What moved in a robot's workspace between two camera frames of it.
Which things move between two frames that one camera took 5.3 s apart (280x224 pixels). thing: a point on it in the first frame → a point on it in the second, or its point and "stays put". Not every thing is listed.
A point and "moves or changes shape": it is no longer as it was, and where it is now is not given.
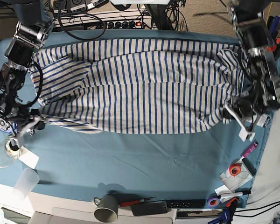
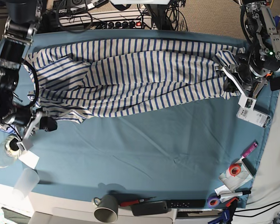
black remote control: x=186 y=204 stays put
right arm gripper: x=245 y=111 → x=240 y=76
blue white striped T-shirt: x=136 y=85 moves or changes shape
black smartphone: x=149 y=208 stays put
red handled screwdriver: x=135 y=201 stays put
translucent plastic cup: x=28 y=180 stays put
